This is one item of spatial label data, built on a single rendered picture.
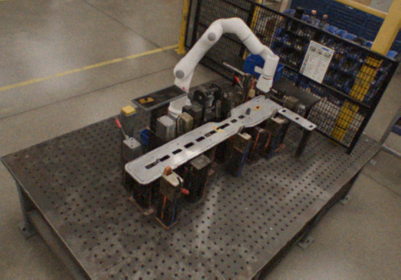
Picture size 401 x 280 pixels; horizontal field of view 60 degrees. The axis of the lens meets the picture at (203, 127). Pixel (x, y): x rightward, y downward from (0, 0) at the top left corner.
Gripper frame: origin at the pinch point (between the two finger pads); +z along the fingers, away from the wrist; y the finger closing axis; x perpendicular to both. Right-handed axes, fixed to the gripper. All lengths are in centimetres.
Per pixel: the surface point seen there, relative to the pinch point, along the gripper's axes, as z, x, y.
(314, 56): -22, 54, 7
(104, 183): 42, -116, -27
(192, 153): 12, -78, 7
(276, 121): 7.8, -8.1, 21.4
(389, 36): -56, 58, 51
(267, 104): 11.8, 11.1, 1.9
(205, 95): -5.7, -45.1, -16.3
